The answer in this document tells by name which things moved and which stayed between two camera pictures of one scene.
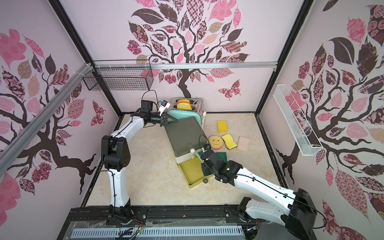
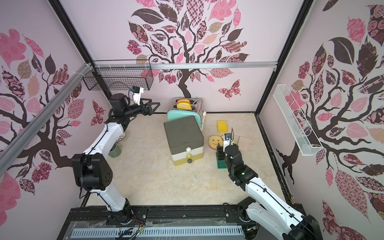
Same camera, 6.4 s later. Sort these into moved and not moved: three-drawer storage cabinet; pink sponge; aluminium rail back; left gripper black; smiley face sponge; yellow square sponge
Moved: three-drawer storage cabinet; left gripper black
Not moved: yellow square sponge; smiley face sponge; aluminium rail back; pink sponge
